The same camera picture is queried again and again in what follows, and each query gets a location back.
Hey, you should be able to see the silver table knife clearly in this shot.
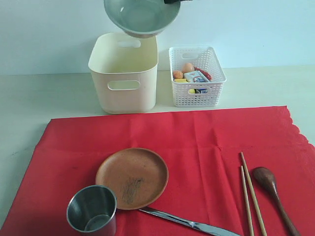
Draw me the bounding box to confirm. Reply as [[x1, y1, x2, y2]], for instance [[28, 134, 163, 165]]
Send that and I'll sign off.
[[139, 206, 238, 236]]

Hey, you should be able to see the blue white milk carton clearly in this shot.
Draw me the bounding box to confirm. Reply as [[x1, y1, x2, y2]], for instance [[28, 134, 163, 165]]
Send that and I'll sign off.
[[184, 70, 210, 93]]

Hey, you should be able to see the stainless steel cup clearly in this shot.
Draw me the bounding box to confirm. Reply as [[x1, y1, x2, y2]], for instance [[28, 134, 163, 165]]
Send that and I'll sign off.
[[66, 185, 117, 236]]

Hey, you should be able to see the cream plastic bin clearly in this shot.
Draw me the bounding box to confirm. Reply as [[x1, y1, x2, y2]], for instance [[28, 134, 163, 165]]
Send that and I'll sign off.
[[88, 32, 158, 114]]

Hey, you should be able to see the white perforated plastic basket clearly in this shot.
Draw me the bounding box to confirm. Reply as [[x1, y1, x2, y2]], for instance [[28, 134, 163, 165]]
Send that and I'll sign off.
[[169, 46, 226, 107]]

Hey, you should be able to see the pale green ceramic bowl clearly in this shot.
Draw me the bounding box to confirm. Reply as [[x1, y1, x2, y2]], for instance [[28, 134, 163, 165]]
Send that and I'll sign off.
[[103, 0, 181, 38]]

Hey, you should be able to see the dark wooden spoon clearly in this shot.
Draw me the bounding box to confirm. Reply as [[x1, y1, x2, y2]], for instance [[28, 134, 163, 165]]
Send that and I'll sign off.
[[252, 167, 301, 236]]

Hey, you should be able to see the orange fried chicken piece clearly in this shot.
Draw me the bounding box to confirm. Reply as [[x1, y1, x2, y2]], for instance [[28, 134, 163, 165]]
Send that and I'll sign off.
[[172, 70, 184, 80]]

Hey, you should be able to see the yellow cheese wedge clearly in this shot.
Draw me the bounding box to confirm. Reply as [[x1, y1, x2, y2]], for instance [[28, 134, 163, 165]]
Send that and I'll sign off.
[[174, 78, 187, 83]]

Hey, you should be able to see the red toy sausage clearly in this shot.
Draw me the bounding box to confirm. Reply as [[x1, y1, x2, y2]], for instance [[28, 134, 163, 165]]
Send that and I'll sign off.
[[194, 67, 212, 81]]

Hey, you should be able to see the long wooden chopstick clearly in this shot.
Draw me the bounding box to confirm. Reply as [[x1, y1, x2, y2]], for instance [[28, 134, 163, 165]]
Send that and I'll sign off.
[[240, 152, 267, 236]]

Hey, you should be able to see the brown egg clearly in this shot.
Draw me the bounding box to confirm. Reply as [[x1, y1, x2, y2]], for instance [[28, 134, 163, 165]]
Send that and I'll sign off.
[[182, 62, 195, 74]]

